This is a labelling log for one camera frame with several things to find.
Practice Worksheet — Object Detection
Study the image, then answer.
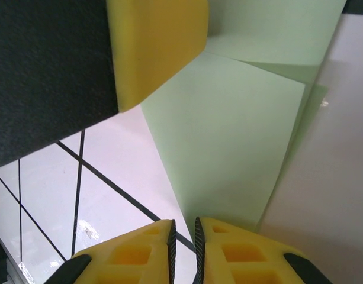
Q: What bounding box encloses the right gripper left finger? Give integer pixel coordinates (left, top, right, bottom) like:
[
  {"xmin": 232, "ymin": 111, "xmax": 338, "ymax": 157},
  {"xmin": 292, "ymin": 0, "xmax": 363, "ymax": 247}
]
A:
[{"xmin": 52, "ymin": 218, "xmax": 176, "ymax": 284}]

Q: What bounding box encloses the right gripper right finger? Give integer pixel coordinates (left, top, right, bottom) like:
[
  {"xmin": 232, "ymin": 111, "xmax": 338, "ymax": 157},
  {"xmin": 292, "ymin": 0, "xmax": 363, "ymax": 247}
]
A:
[{"xmin": 192, "ymin": 216, "xmax": 327, "ymax": 284}]

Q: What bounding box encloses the light green paper sheet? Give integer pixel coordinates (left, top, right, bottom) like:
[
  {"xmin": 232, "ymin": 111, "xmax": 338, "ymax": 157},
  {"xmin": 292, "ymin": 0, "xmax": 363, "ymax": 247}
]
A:
[{"xmin": 141, "ymin": 0, "xmax": 349, "ymax": 234}]

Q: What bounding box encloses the long aluminium mounting rail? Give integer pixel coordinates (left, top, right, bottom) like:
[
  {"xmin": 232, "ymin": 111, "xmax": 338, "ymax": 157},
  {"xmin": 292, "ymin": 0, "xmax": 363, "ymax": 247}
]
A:
[{"xmin": 0, "ymin": 229, "xmax": 34, "ymax": 284}]

